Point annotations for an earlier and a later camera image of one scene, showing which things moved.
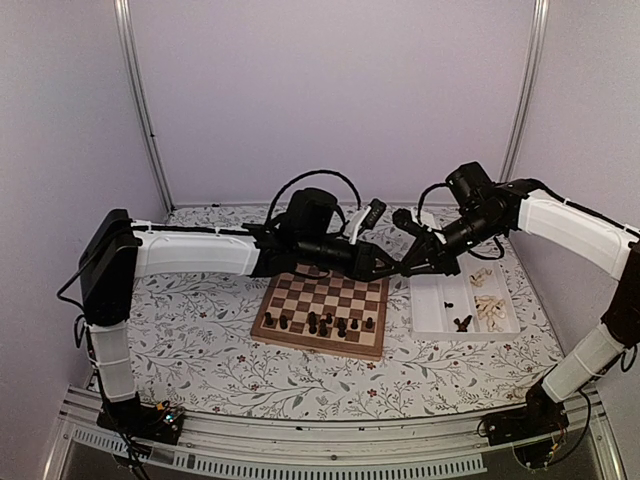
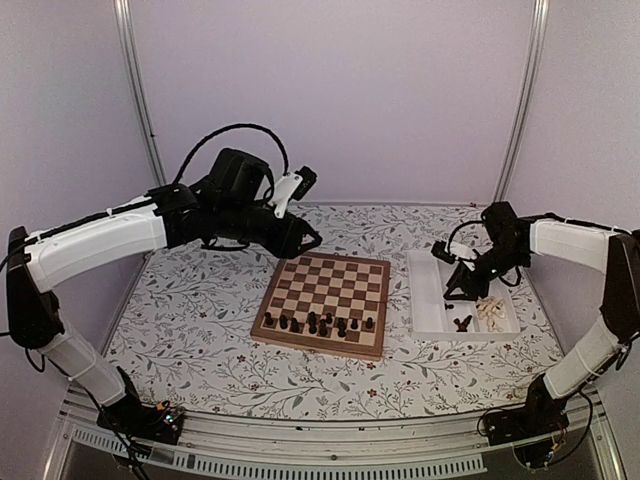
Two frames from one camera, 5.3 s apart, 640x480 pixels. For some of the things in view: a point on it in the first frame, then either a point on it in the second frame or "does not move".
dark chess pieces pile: x=462 y=327 does not move
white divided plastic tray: x=475 y=303 does not move
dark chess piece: x=342 y=327 does not move
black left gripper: x=364 y=267 -> x=284 y=245
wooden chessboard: x=316 y=309 does not move
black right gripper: x=432 y=252 -> x=467 y=281
